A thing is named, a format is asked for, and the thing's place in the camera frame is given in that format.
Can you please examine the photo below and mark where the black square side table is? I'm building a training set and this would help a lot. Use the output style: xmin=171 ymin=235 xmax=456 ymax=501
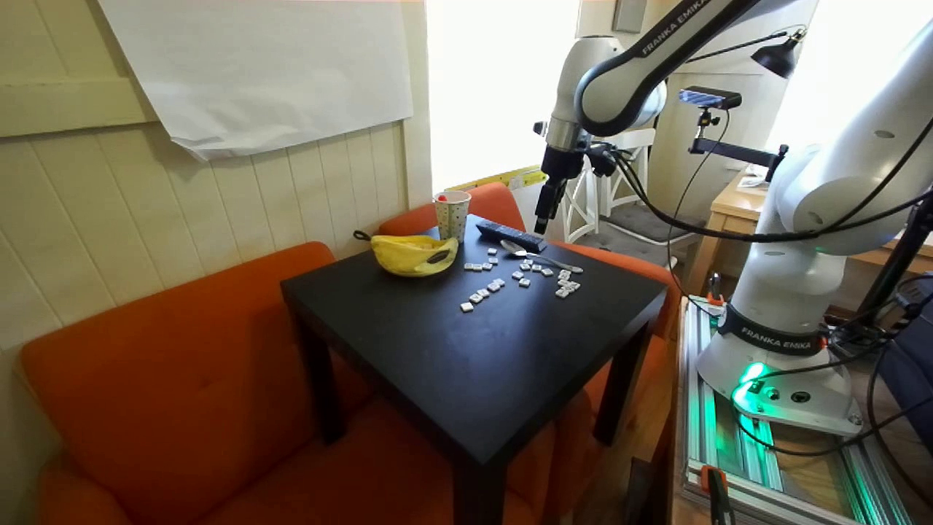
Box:
xmin=277 ymin=213 xmax=671 ymax=525

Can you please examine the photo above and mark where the orange sofa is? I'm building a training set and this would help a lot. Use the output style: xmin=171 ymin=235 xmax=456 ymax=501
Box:
xmin=16 ymin=185 xmax=688 ymax=525

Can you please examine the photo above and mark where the yellow banana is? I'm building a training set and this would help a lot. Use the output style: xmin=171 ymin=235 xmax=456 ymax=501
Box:
xmin=350 ymin=227 xmax=464 ymax=283

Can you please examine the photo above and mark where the silver metal spoon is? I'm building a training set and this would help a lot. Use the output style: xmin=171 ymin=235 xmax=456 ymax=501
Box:
xmin=497 ymin=240 xmax=588 ymax=278

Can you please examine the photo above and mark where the white patterned paper cup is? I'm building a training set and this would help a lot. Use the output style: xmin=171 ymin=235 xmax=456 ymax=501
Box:
xmin=430 ymin=191 xmax=474 ymax=246

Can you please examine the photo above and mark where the black desk lamp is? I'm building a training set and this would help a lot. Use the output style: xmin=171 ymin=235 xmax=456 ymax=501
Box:
xmin=751 ymin=26 xmax=811 ymax=83

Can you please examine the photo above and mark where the orange clamp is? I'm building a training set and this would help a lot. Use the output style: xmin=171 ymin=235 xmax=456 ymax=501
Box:
xmin=698 ymin=463 xmax=736 ymax=525

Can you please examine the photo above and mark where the light wooden desk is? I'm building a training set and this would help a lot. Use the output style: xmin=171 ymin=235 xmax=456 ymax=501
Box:
xmin=701 ymin=172 xmax=933 ymax=280

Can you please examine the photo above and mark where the window with white blinds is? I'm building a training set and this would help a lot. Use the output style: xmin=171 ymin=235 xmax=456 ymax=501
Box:
xmin=424 ymin=0 xmax=583 ymax=197

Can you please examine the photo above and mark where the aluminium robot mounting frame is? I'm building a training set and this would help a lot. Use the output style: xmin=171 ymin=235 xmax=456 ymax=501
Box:
xmin=677 ymin=294 xmax=920 ymax=525

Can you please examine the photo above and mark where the black slanted pole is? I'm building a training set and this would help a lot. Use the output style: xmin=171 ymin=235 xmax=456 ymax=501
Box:
xmin=853 ymin=192 xmax=933 ymax=344

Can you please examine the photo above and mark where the black remote control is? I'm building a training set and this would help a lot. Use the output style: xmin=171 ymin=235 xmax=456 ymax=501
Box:
xmin=472 ymin=220 xmax=548 ymax=258

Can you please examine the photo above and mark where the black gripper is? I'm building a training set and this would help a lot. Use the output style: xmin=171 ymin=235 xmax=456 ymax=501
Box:
xmin=532 ymin=143 xmax=585 ymax=237

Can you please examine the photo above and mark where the black stereo camera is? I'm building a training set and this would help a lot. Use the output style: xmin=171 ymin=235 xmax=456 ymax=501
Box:
xmin=680 ymin=84 xmax=745 ymax=112

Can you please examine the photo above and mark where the white paper sheet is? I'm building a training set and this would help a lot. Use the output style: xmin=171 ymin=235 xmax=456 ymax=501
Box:
xmin=95 ymin=0 xmax=417 ymax=165

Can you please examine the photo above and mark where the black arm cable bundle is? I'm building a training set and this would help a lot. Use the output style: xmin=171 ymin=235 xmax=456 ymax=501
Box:
xmin=607 ymin=115 xmax=933 ymax=246

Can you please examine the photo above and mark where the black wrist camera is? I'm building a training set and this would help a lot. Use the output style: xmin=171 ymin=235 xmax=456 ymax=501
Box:
xmin=580 ymin=137 xmax=624 ymax=181

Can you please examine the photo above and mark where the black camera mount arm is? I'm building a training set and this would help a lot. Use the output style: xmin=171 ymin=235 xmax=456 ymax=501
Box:
xmin=688 ymin=108 xmax=790 ymax=185

